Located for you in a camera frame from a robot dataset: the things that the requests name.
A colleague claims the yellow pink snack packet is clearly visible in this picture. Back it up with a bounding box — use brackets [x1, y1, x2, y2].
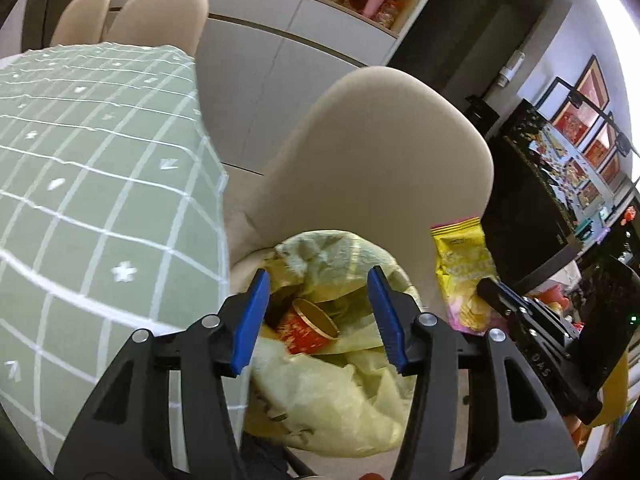
[431, 217, 498, 335]

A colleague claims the red gold tin can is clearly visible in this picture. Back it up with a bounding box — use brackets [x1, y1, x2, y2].
[276, 298, 341, 354]

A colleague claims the yellow trash bag bin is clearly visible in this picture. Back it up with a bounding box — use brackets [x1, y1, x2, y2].
[244, 230, 420, 457]

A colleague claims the black television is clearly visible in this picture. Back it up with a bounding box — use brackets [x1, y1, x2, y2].
[479, 97, 626, 291]

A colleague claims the green checked tablecloth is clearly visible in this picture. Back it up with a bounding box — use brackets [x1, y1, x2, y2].
[1, 44, 229, 467]

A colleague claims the beige chair beside bin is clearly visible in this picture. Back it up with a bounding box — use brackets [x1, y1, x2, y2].
[224, 66, 494, 314]

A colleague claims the wooden shelf cabinet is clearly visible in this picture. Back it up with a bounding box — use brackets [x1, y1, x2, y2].
[108, 0, 428, 172]

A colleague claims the beige chair far left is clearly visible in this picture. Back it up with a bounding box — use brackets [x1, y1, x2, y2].
[50, 0, 111, 47]

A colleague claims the beige chair far middle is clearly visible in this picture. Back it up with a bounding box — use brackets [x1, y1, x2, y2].
[104, 0, 209, 56]

